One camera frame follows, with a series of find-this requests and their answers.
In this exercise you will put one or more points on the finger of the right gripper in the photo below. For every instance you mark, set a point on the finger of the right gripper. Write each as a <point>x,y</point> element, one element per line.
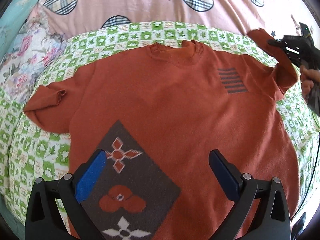
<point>276,43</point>

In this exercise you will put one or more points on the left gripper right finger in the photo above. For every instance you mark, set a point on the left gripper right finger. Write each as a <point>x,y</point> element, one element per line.
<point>271,219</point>

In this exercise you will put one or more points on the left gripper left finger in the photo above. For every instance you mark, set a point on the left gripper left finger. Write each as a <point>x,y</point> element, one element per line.
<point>43,220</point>

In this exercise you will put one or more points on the orange knit sweater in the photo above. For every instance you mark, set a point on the orange knit sweater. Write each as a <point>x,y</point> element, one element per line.
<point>155,113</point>

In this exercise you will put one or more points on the person's right hand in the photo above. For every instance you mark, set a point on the person's right hand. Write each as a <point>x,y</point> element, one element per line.
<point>308,78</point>

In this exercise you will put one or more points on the green white checkered blanket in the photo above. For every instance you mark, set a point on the green white checkered blanket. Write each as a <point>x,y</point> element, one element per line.
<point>27,152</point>

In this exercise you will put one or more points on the white floral pillow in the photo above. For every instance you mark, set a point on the white floral pillow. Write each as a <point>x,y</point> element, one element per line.
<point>31,52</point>

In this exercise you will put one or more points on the teal floral pillow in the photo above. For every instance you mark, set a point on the teal floral pillow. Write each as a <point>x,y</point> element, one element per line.
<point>14,13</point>

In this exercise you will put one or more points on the pink quilt with plaid hearts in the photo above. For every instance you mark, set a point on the pink quilt with plaid hearts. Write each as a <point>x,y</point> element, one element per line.
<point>73,17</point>

